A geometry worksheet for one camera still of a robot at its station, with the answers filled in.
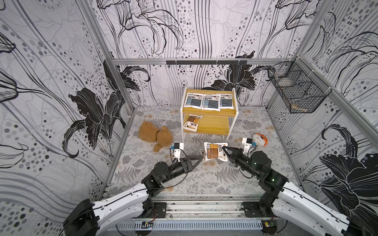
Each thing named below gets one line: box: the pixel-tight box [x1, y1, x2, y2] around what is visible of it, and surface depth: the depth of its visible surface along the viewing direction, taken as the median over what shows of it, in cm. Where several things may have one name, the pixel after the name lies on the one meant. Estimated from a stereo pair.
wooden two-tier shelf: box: [180, 87, 239, 142], surface depth 80 cm
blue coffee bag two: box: [201, 94, 221, 112], surface depth 76 cm
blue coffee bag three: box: [216, 93, 235, 110], surface depth 77 cm
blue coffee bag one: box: [183, 92, 204, 110], surface depth 78 cm
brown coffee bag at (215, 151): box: [203, 142, 228, 162], surface depth 71 cm
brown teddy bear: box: [138, 120, 173, 153], surface depth 95 cm
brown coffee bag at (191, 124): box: [183, 114, 204, 132], surface depth 88 cm
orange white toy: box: [252, 133, 269, 147], surface depth 95 cm
